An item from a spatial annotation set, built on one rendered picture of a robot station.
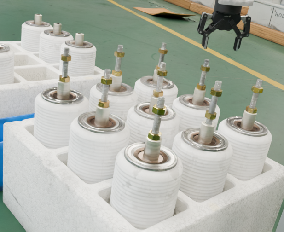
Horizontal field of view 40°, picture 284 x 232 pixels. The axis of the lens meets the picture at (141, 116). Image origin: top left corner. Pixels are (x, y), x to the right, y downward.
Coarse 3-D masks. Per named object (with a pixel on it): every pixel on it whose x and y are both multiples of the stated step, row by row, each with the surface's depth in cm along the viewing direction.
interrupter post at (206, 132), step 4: (204, 124) 60; (208, 124) 60; (212, 124) 60; (200, 128) 61; (204, 128) 60; (208, 128) 59; (212, 128) 60; (200, 132) 60; (204, 132) 60; (208, 132) 60; (212, 132) 60; (200, 136) 61; (204, 136) 60; (208, 136) 60; (212, 136) 61; (200, 140) 61; (204, 140) 60; (208, 140) 60
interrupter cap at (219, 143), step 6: (186, 132) 63; (192, 132) 63; (198, 132) 63; (216, 132) 64; (186, 138) 60; (192, 138) 61; (216, 138) 62; (222, 138) 62; (192, 144) 59; (198, 144) 59; (204, 144) 60; (210, 144) 60; (216, 144) 60; (222, 144) 60; (228, 144) 61; (204, 150) 58; (210, 150) 58; (216, 150) 58; (222, 150) 59
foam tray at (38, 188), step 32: (32, 128) 74; (32, 160) 65; (64, 160) 66; (32, 192) 67; (64, 192) 58; (96, 192) 56; (224, 192) 61; (256, 192) 64; (32, 224) 69; (64, 224) 60; (96, 224) 53; (128, 224) 51; (160, 224) 52; (192, 224) 53; (224, 224) 60; (256, 224) 70
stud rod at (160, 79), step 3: (162, 63) 65; (165, 63) 65; (162, 66) 65; (165, 66) 66; (159, 69) 66; (162, 69) 66; (159, 78) 66; (162, 78) 66; (159, 81) 66; (162, 81) 67; (159, 84) 67; (156, 87) 67; (159, 87) 67; (156, 90) 67; (159, 90) 67
